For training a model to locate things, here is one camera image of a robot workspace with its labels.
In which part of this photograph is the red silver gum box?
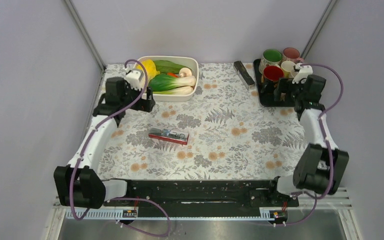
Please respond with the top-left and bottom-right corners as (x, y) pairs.
(148, 127), (190, 145)

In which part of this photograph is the black interior mug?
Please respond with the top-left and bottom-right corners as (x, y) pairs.
(261, 65), (284, 94)

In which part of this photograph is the small brown mug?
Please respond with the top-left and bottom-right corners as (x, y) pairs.
(275, 92), (286, 102)

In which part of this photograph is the white napa cabbage toy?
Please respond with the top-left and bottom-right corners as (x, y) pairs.
(138, 59), (160, 82)

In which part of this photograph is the black rectangular box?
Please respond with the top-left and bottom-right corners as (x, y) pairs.
(233, 60), (255, 91)

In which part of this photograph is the mushroom toy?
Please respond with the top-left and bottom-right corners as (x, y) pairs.
(178, 67), (193, 78)

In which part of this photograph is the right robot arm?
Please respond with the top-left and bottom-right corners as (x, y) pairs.
(266, 74), (349, 206)

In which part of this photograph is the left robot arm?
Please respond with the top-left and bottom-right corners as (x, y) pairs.
(53, 73), (155, 209)

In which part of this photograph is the green leek stalk toy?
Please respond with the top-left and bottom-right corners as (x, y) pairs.
(153, 86), (194, 96)

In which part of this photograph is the black tray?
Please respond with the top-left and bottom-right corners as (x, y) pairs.
(252, 58), (295, 108)

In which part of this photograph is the pink ghost pattern mug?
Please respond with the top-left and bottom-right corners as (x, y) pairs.
(282, 47), (304, 64)

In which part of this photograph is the floral tablecloth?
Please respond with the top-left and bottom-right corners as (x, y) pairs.
(96, 63), (308, 180)

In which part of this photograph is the yellow mug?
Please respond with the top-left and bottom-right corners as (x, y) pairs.
(280, 60), (296, 78)

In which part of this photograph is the cream christmas mug green inside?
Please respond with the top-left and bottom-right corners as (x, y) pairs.
(258, 49), (283, 74)

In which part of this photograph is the green bok choy toy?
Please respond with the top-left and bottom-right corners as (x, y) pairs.
(148, 74), (196, 92)

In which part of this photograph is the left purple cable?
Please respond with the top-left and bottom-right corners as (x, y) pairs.
(69, 59), (172, 238)

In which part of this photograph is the white vegetable tray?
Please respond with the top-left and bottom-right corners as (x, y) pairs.
(139, 55), (199, 102)

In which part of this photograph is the green leaf vegetable toy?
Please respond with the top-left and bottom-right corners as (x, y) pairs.
(153, 60), (186, 74)

